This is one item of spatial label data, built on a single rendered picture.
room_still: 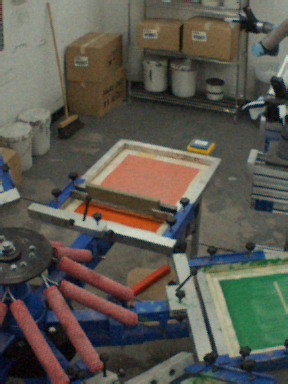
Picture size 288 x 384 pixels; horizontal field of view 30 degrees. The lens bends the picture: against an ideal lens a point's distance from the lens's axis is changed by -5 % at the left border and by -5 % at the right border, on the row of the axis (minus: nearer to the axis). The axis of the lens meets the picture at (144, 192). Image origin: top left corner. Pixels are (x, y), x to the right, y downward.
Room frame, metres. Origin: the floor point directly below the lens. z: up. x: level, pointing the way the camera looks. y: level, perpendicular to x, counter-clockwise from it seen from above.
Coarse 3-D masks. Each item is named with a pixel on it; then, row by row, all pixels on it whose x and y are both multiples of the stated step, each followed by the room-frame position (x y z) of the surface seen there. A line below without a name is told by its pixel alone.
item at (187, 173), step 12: (168, 168) 2.50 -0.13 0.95; (180, 168) 2.50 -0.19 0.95; (192, 168) 2.50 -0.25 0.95; (192, 180) 2.38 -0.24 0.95; (180, 192) 2.26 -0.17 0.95; (120, 216) 2.06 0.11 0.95; (132, 216) 2.06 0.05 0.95; (144, 216) 2.06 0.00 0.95; (144, 228) 1.97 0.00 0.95; (156, 228) 1.97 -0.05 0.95
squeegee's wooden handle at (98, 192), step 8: (88, 184) 2.16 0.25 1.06; (96, 184) 2.16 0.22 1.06; (88, 192) 2.15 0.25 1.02; (96, 192) 2.14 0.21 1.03; (104, 192) 2.12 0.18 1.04; (112, 192) 2.11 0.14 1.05; (120, 192) 2.10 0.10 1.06; (128, 192) 2.10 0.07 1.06; (104, 200) 2.12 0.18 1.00; (112, 200) 2.11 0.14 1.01; (120, 200) 2.09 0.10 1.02; (128, 200) 2.07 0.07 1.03; (136, 200) 2.06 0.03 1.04; (144, 200) 2.04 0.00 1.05; (152, 200) 2.03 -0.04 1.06; (136, 208) 2.06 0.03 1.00; (144, 208) 2.04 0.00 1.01; (152, 208) 2.03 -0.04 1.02
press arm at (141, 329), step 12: (156, 324) 1.40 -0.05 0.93; (168, 324) 1.40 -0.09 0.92; (180, 324) 1.40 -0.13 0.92; (96, 336) 1.33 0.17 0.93; (108, 336) 1.33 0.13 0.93; (132, 336) 1.34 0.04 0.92; (144, 336) 1.36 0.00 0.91; (156, 336) 1.36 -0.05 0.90; (168, 336) 1.37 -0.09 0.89; (180, 336) 1.37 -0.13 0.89
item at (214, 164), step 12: (120, 144) 2.70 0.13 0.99; (132, 144) 2.71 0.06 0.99; (144, 144) 2.70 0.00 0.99; (108, 156) 2.56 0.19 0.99; (168, 156) 2.62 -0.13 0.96; (180, 156) 2.59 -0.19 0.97; (192, 156) 2.57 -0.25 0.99; (204, 156) 2.57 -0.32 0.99; (96, 168) 2.44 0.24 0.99; (216, 168) 2.45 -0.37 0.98; (204, 180) 2.32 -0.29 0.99; (204, 192) 2.26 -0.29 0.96; (132, 228) 1.92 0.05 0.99
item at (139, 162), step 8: (128, 160) 2.58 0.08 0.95; (136, 160) 2.58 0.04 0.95; (144, 160) 2.58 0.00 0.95; (152, 160) 2.58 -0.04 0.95; (120, 168) 2.50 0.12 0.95; (144, 168) 2.50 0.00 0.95; (152, 168) 2.50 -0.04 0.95; (112, 176) 2.42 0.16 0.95; (104, 184) 2.34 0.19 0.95; (80, 208) 2.13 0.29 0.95; (88, 208) 2.13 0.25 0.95; (96, 208) 2.13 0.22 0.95; (104, 208) 2.13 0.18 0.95; (112, 208) 2.13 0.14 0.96; (88, 216) 2.06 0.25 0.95; (104, 216) 2.06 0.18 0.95; (112, 216) 2.06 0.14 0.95
